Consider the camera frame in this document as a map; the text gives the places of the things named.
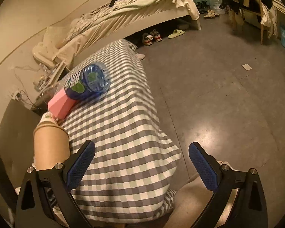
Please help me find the pink box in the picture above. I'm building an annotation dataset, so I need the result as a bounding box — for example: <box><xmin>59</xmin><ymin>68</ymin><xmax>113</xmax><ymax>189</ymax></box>
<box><xmin>48</xmin><ymin>88</ymin><xmax>77</xmax><ymax>120</ymax></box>

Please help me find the wooden chair with clothes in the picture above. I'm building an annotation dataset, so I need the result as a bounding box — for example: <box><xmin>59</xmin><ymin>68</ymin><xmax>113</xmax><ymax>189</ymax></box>
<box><xmin>220</xmin><ymin>0</ymin><xmax>278</xmax><ymax>38</ymax></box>

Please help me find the white nightstand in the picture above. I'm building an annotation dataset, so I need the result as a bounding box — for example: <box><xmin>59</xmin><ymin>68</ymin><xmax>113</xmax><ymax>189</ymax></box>
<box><xmin>33</xmin><ymin>62</ymin><xmax>70</xmax><ymax>92</ymax></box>

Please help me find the large water bottle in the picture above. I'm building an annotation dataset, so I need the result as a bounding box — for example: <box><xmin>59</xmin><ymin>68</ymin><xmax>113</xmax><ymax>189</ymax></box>
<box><xmin>210</xmin><ymin>0</ymin><xmax>224</xmax><ymax>14</ymax></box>

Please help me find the white bed frame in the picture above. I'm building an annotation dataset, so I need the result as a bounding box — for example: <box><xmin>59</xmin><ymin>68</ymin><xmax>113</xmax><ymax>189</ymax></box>
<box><xmin>32</xmin><ymin>0</ymin><xmax>202</xmax><ymax>70</ymax></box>

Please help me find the paper scrap on floor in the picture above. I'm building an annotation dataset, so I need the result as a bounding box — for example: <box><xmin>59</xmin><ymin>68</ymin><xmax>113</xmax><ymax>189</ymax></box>
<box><xmin>242</xmin><ymin>64</ymin><xmax>252</xmax><ymax>70</ymax></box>

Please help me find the cream headboard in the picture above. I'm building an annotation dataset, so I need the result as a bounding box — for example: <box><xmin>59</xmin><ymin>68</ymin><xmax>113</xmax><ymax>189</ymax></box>
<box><xmin>32</xmin><ymin>26</ymin><xmax>63</xmax><ymax>69</ymax></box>

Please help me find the clear glass cup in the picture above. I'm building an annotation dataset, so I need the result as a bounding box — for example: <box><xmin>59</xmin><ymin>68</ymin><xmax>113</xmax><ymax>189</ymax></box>
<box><xmin>38</xmin><ymin>85</ymin><xmax>61</xmax><ymax>109</ymax></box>

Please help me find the grey slipper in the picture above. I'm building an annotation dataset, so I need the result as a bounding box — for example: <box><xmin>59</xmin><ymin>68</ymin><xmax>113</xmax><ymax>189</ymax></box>
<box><xmin>135</xmin><ymin>54</ymin><xmax>146</xmax><ymax>60</ymax></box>

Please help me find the patterned duvet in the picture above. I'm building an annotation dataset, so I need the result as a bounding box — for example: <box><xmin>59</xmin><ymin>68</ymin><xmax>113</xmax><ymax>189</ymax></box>
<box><xmin>64</xmin><ymin>0</ymin><xmax>174</xmax><ymax>41</ymax></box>

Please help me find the red white sneaker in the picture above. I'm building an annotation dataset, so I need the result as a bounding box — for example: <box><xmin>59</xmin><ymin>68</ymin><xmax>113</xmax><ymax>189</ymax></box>
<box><xmin>150</xmin><ymin>29</ymin><xmax>162</xmax><ymax>42</ymax></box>
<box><xmin>142</xmin><ymin>33</ymin><xmax>153</xmax><ymax>46</ymax></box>

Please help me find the blue wet wipes pack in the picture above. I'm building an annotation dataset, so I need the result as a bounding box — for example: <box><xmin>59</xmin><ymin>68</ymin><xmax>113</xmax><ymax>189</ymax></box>
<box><xmin>64</xmin><ymin>62</ymin><xmax>111</xmax><ymax>100</ymax></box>

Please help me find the yellow-green slipper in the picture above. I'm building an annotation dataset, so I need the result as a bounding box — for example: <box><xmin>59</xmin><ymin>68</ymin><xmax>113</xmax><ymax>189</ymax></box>
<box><xmin>168</xmin><ymin>29</ymin><xmax>185</xmax><ymax>39</ymax></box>

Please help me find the wall power strip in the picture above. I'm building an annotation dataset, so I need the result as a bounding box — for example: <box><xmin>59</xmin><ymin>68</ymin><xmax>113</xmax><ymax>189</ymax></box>
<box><xmin>11</xmin><ymin>89</ymin><xmax>21</xmax><ymax>101</ymax></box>

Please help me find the checkered grey white tablecloth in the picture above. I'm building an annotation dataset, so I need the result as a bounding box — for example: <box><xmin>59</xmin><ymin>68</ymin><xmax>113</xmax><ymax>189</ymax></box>
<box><xmin>60</xmin><ymin>39</ymin><xmax>181</xmax><ymax>223</ymax></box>

